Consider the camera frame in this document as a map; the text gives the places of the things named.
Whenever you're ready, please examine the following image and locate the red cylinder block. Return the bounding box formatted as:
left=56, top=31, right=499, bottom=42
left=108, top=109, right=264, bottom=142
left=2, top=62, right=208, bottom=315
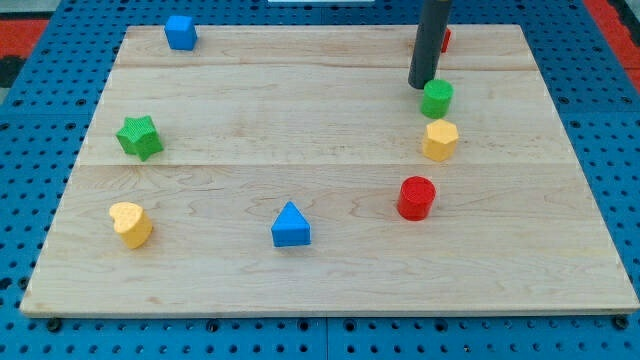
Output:
left=396, top=176, right=437, bottom=221

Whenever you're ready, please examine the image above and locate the green star block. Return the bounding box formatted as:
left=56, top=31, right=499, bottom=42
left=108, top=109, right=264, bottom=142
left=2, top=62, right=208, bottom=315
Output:
left=116, top=115, right=164, bottom=162

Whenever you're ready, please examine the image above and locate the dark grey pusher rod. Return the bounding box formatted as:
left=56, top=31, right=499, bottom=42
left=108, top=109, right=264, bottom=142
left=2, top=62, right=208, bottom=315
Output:
left=408, top=0, right=452, bottom=89

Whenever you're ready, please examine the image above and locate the blue triangle block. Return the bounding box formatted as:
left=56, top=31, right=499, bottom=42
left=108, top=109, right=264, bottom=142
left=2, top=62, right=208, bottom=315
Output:
left=271, top=201, right=311, bottom=247

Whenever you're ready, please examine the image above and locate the green cylinder block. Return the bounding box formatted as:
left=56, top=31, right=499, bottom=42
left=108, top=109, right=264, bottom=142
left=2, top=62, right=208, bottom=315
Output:
left=420, top=79, right=454, bottom=119

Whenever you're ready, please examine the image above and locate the yellow heart block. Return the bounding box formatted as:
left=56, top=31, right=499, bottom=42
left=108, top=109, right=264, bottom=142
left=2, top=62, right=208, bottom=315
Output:
left=109, top=202, right=153, bottom=249

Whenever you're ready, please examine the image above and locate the light wooden board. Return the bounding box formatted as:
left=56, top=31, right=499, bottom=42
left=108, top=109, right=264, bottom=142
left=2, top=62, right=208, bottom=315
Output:
left=21, top=25, right=639, bottom=318

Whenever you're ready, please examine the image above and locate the blue cube block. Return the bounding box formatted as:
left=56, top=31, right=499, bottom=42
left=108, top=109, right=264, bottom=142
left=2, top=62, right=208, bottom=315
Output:
left=164, top=15, right=198, bottom=51

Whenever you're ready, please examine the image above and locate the yellow hexagon block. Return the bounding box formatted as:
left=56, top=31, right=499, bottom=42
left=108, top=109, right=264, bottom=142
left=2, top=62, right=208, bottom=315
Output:
left=422, top=119, right=459, bottom=162

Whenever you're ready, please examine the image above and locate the red star block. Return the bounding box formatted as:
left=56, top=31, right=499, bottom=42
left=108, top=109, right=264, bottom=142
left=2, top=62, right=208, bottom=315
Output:
left=441, top=27, right=452, bottom=54

